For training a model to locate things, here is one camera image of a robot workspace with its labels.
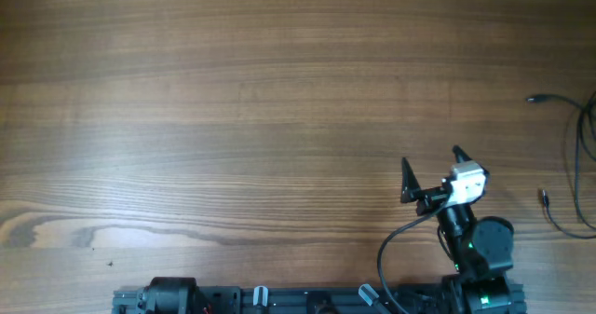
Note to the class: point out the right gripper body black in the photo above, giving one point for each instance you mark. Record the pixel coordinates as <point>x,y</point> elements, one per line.
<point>433,196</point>

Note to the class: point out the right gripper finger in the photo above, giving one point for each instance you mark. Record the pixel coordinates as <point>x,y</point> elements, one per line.
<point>460,155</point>
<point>410,188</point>

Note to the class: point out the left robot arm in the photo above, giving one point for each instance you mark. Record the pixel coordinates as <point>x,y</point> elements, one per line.
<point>169,295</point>

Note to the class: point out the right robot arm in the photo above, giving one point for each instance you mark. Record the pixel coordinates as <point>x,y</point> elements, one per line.
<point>481,249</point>

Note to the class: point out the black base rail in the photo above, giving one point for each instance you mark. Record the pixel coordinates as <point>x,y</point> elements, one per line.
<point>406,298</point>

